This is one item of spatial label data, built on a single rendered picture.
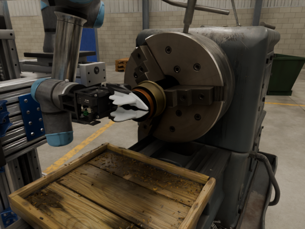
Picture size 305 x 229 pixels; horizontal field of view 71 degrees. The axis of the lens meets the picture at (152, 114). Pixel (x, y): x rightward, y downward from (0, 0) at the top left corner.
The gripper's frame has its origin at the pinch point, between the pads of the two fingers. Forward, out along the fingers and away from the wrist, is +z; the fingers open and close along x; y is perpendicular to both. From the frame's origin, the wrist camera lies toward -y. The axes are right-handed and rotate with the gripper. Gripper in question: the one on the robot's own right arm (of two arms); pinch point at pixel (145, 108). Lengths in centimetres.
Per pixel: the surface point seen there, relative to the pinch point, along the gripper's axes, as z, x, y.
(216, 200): 11.9, -36.4, -24.0
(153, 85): -1.6, 3.8, -5.9
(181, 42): 0.4, 13.3, -15.8
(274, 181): 27, -39, -49
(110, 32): -798, 43, -836
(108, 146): -19.1, -17.8, -6.9
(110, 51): -802, -52, -835
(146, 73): -5.2, 6.1, -8.2
